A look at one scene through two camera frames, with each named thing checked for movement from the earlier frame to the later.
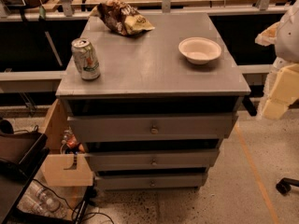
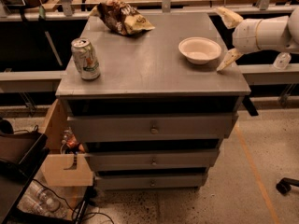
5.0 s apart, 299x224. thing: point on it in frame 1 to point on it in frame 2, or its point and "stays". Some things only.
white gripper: [289, 39] to [245, 36]
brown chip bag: [121, 17] stays
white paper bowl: [199, 50] stays
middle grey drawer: [154, 160] stays
